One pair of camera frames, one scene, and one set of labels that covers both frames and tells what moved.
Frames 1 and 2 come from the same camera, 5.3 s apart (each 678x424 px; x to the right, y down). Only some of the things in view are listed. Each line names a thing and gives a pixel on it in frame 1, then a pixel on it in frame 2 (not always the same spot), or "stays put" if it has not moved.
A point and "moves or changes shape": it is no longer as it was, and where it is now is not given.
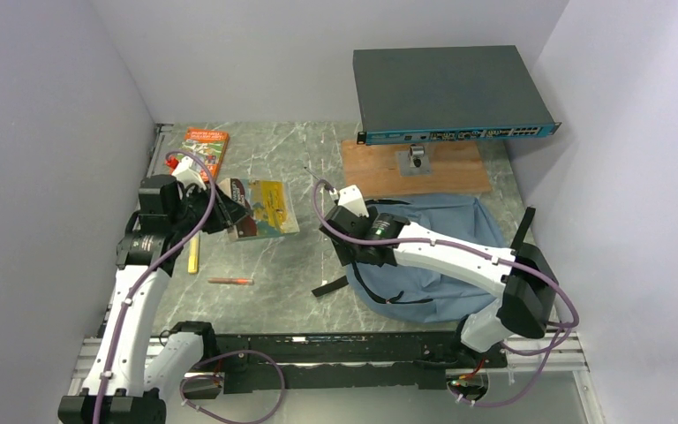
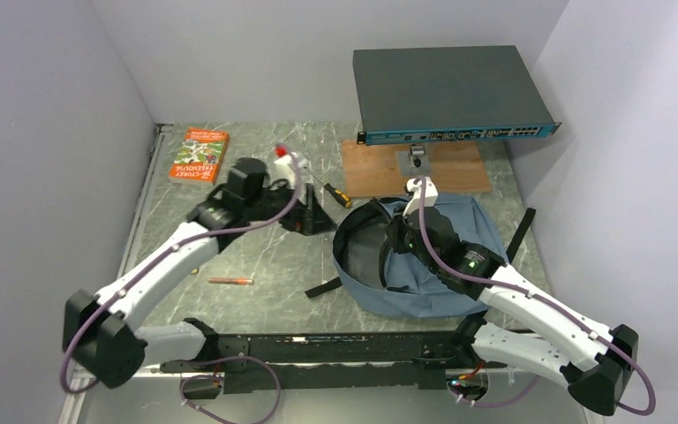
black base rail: (296, 364) stays put
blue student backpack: (395, 292) moves or changes shape
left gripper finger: (230, 210) to (318, 218)
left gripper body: (192, 211) to (276, 202)
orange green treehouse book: (210, 146) stays put
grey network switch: (443, 94) stays put
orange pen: (230, 280) stays put
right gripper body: (347, 255) to (403, 238)
